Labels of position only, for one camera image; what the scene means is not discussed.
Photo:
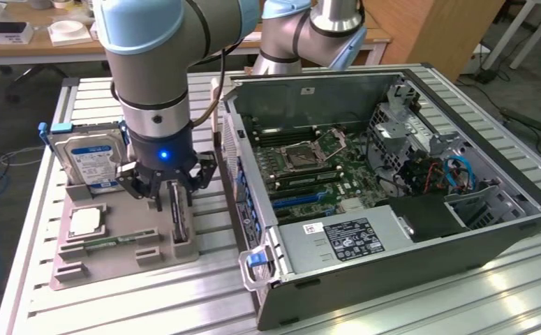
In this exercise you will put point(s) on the black chair base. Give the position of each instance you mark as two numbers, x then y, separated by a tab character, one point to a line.
24	78

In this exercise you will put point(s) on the white round holder box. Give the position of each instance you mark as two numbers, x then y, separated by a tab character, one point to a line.
69	35

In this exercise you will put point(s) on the grey power supply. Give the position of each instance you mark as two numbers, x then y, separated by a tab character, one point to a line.
299	244

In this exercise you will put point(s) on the wooden desk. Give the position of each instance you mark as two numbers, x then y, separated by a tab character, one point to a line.
20	50

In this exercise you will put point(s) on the black power adapter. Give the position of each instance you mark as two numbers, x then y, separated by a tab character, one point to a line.
487	76

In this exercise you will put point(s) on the hard disk with blue bracket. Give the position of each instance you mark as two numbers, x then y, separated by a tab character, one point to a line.
92	160

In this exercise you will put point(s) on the black stand base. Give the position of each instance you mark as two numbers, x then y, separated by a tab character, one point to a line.
540	122

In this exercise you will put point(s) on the blue expansion slot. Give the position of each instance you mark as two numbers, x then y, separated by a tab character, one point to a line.
293	201

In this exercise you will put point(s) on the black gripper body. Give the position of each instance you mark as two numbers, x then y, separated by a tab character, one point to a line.
164	155

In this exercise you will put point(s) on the silver chipset heatsink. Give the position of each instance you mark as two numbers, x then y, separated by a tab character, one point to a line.
352	206

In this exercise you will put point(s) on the blue case latch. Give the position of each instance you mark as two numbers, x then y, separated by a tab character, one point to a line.
256	260

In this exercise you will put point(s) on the grey parts rack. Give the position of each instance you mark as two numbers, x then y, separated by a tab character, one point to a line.
126	258

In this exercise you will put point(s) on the silver CPU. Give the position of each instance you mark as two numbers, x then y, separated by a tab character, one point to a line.
85	221

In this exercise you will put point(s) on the white power device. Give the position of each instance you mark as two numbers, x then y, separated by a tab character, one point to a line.
478	59

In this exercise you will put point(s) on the metal drive cage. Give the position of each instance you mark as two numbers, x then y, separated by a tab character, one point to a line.
394	139

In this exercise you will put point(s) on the green motherboard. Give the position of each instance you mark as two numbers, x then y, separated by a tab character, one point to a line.
355	174

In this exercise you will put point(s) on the white box with black top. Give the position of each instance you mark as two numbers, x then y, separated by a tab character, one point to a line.
12	35

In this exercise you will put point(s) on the white table frame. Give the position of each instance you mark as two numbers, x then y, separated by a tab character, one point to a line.
509	32

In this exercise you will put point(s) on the labelled black RAM stick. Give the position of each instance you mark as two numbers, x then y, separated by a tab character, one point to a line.
308	178

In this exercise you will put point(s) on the grey disk bay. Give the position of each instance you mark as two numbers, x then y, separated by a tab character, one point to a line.
473	199

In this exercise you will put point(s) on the green RAM stick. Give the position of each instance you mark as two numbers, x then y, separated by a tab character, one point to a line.
112	240

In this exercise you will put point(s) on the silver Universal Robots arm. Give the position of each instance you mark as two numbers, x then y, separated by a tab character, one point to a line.
154	70

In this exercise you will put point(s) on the black NVIDIA graphics card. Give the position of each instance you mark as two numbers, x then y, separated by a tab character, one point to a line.
180	216

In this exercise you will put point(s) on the metal socket cover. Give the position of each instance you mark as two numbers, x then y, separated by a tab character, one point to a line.
334	143

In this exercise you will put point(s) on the grey cup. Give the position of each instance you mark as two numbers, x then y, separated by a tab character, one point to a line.
40	3

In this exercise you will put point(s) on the CPU socket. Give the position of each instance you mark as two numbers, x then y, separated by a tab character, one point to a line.
303	157

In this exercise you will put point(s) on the black open PC case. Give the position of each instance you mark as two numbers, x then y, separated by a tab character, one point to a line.
391	279

